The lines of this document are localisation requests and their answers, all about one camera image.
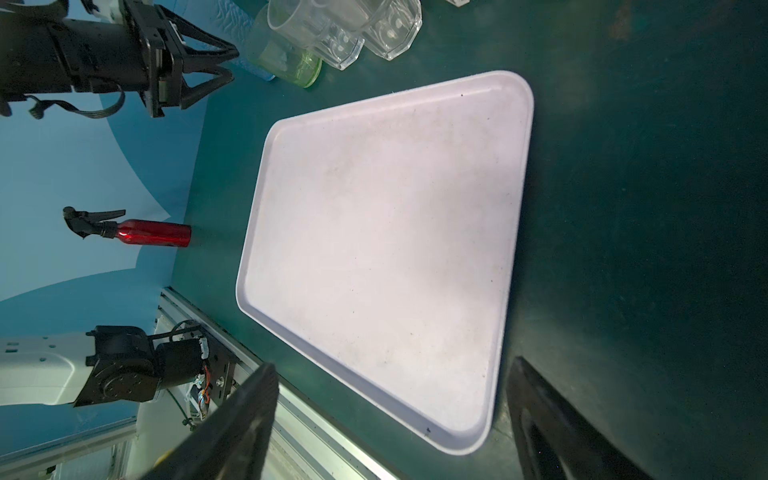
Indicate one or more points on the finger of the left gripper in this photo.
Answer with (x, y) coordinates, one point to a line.
(190, 95)
(189, 45)

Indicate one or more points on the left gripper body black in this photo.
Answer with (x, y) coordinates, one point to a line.
(89, 67)

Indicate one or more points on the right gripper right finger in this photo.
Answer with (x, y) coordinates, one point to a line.
(553, 440)

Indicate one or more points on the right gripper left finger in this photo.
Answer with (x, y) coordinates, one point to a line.
(233, 442)

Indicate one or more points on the small green cup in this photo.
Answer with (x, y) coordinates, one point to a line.
(274, 53)

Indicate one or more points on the pink plastic tray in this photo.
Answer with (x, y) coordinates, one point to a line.
(381, 243)

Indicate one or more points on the tall blue textured cup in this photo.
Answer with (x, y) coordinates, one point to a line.
(232, 24)

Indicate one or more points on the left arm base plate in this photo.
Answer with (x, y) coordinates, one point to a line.
(214, 383)

